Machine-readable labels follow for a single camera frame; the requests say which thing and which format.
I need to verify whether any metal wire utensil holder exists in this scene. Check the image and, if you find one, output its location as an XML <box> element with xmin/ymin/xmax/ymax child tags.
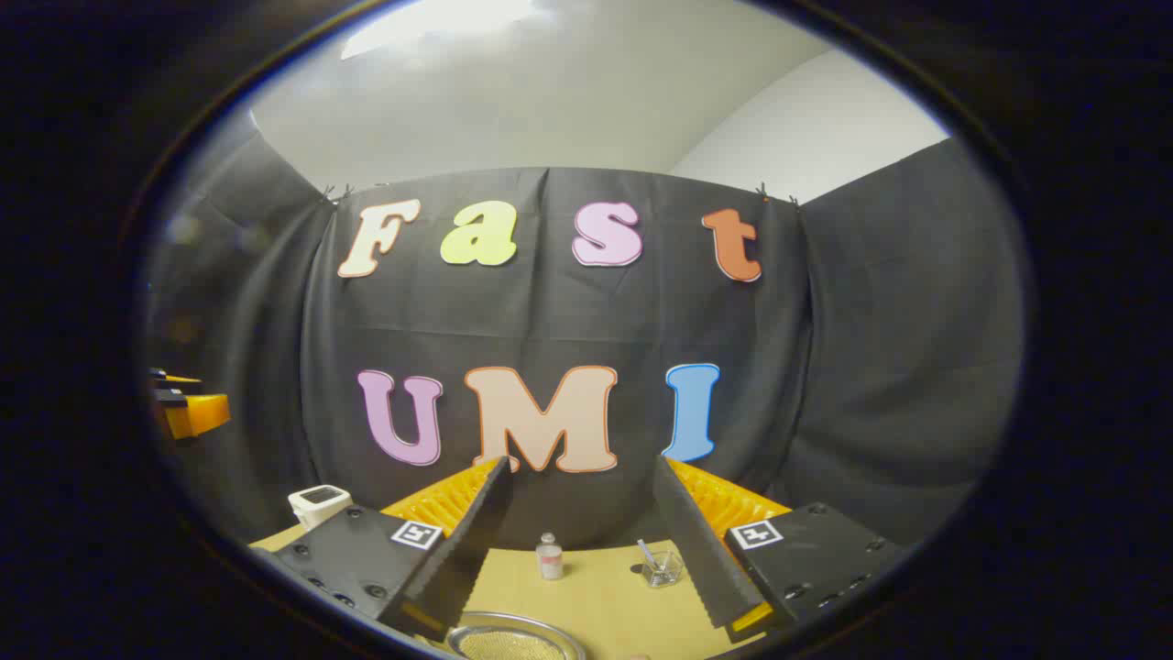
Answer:
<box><xmin>641</xmin><ymin>550</ymin><xmax>685</xmax><ymax>589</ymax></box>

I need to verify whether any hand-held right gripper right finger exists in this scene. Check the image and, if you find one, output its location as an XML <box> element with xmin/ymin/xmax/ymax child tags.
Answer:
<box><xmin>653</xmin><ymin>456</ymin><xmax>904</xmax><ymax>643</ymax></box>

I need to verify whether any steel pot with black handle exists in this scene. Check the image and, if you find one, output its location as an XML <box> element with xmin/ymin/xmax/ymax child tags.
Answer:
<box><xmin>446</xmin><ymin>611</ymin><xmax>587</xmax><ymax>660</ymax></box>

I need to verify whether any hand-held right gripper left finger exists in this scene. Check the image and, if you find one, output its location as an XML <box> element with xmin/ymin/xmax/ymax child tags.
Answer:
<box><xmin>252</xmin><ymin>456</ymin><xmax>512</xmax><ymax>641</ymax></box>

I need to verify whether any white toaster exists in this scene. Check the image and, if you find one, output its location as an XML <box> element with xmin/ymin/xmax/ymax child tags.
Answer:
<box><xmin>288</xmin><ymin>484</ymin><xmax>354</xmax><ymax>532</ymax></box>

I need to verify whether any black backdrop cloth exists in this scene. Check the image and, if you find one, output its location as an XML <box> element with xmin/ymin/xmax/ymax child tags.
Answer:
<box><xmin>145</xmin><ymin>137</ymin><xmax>1025</xmax><ymax>553</ymax></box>

